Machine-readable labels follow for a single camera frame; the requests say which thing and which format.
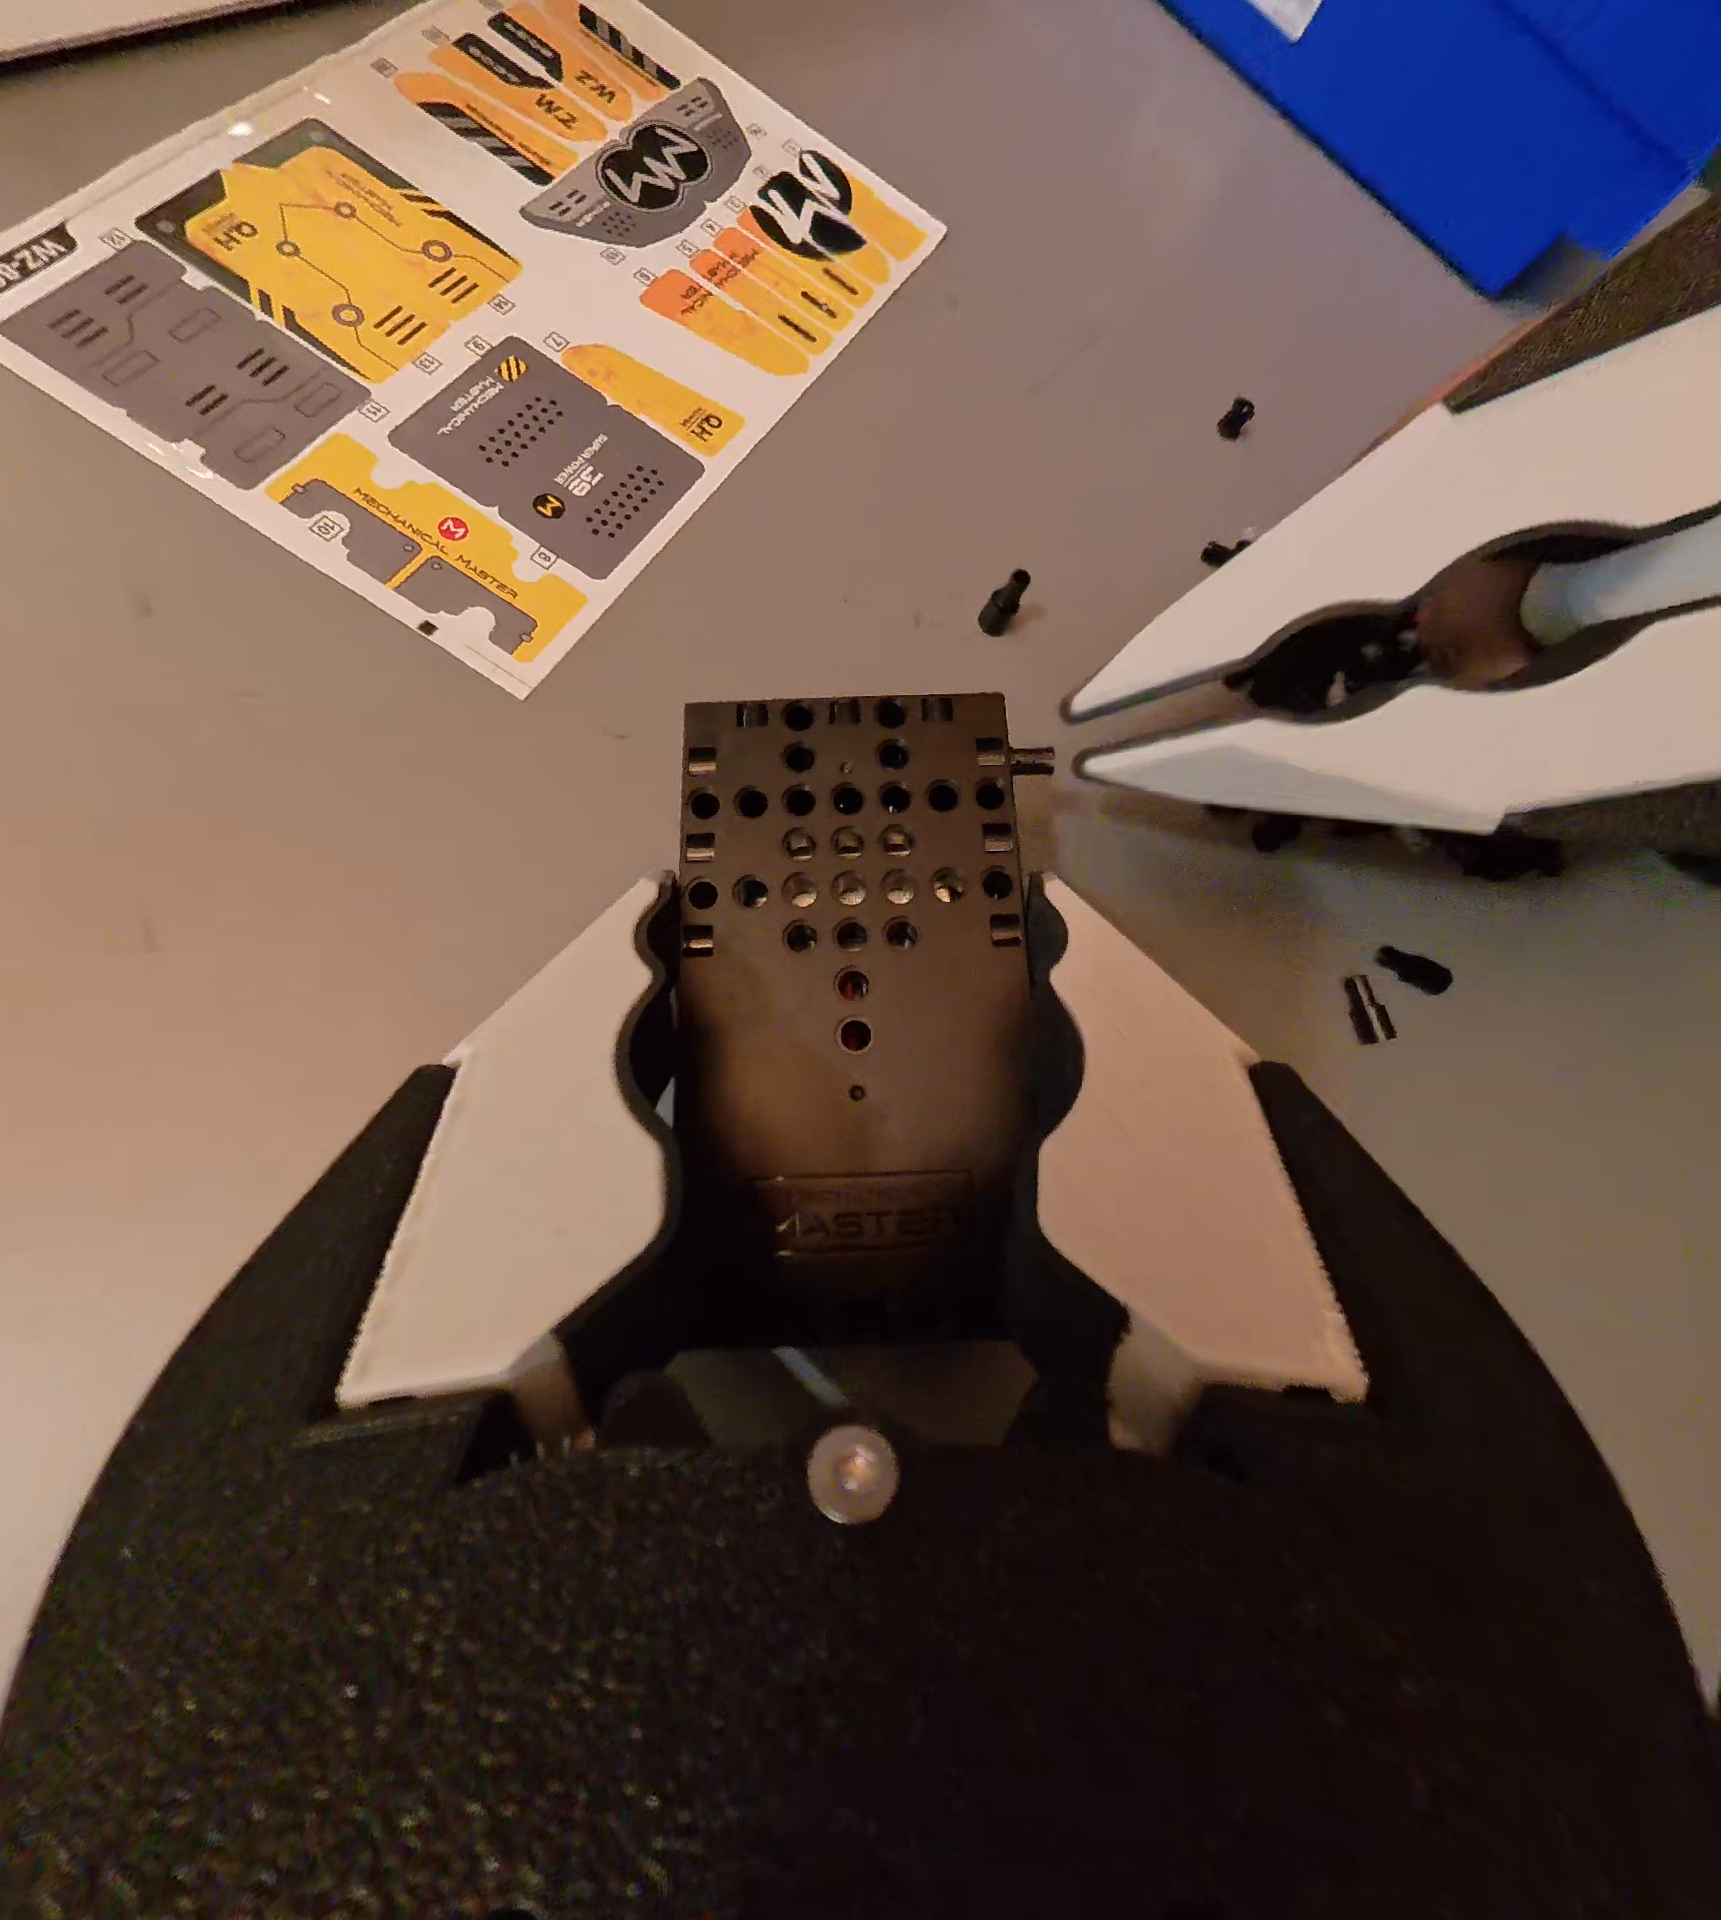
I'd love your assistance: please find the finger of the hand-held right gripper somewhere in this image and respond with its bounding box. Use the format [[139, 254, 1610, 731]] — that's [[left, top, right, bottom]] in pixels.
[[1069, 598, 1721, 837], [1060, 278, 1721, 724]]

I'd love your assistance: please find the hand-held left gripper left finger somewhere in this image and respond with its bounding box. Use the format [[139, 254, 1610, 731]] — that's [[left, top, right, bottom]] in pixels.
[[336, 869, 685, 1449]]

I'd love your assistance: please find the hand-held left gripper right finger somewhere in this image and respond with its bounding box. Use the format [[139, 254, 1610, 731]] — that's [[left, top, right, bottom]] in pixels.
[[1025, 869, 1370, 1449]]

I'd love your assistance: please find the pile of black connector pins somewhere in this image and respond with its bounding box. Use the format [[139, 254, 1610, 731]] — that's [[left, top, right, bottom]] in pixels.
[[1196, 527, 1568, 890]]

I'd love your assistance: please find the black perforated battery box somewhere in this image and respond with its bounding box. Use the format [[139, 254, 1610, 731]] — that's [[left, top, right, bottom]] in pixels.
[[674, 691, 1034, 1345]]

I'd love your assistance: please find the person's right hand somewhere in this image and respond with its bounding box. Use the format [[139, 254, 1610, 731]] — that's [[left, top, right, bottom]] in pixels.
[[1410, 574, 1539, 697]]

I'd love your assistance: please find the blue storage bin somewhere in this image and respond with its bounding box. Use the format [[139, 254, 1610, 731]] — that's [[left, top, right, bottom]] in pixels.
[[1157, 0, 1721, 296]]

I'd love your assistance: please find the yellow grey sticker sheet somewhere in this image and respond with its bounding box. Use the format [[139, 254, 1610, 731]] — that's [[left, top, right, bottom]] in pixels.
[[0, 0, 949, 701]]

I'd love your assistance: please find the white book stand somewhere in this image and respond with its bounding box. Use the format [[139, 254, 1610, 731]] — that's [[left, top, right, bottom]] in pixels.
[[0, 0, 223, 85]]

